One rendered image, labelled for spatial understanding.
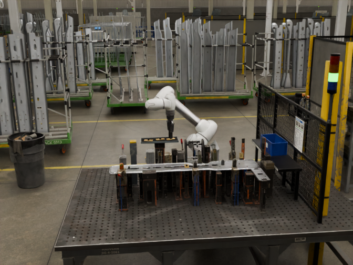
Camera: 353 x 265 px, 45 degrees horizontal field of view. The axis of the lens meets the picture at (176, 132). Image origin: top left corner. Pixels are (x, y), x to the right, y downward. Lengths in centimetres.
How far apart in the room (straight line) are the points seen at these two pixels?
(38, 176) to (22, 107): 188
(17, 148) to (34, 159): 29
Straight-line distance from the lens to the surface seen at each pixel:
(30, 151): 606
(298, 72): 1176
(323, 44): 628
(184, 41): 1091
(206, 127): 458
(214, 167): 389
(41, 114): 776
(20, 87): 797
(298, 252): 465
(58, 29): 1130
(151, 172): 371
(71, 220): 375
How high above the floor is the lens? 241
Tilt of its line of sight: 16 degrees down
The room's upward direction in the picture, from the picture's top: 1 degrees counter-clockwise
